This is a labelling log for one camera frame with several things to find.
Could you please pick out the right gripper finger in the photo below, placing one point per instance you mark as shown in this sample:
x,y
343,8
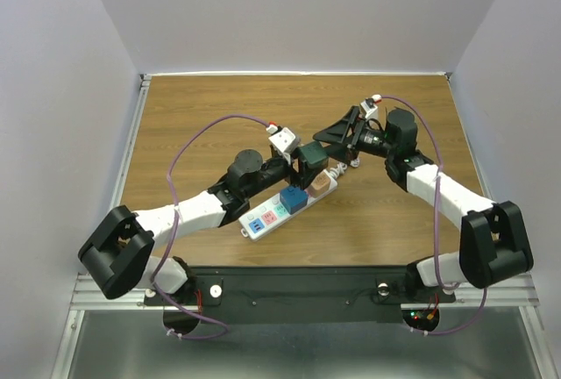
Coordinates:
x,y
344,153
339,131

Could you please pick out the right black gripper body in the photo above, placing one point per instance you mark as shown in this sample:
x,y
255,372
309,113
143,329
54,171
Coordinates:
x,y
374,142

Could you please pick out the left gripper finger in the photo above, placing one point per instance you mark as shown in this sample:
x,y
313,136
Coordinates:
x,y
307,173
297,158

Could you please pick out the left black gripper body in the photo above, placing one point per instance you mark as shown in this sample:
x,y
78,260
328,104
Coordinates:
x,y
273,170

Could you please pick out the orange cube plug adapter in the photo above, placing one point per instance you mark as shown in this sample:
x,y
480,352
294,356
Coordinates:
x,y
319,185

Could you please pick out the dark green cube adapter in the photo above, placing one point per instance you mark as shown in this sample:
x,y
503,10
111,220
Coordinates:
x,y
314,153

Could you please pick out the blue cube plug adapter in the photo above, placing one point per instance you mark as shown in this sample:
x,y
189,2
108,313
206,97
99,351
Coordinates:
x,y
293,199

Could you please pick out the white multicolour power strip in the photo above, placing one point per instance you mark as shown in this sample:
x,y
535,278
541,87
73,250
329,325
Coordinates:
x,y
271,214

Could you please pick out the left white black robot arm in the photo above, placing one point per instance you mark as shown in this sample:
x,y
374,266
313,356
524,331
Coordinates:
x,y
131,249

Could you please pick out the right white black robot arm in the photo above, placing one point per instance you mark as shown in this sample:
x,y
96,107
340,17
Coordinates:
x,y
493,241

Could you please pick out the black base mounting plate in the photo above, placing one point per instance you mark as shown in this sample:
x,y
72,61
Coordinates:
x,y
275,295

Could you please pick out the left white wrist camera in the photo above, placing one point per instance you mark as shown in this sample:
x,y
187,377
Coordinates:
x,y
283,141

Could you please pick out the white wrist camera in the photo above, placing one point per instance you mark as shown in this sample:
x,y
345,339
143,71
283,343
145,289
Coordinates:
x,y
283,141
369,109

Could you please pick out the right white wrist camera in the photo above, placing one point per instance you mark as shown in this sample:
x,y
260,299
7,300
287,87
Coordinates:
x,y
369,109

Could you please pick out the right aluminium frame rail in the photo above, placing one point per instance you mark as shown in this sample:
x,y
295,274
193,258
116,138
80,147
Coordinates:
x,y
497,131

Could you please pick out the aluminium frame rail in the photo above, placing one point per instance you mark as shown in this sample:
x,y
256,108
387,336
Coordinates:
x,y
75,317
497,131

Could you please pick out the left aluminium frame rail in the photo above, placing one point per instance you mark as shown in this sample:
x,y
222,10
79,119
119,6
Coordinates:
x,y
75,317

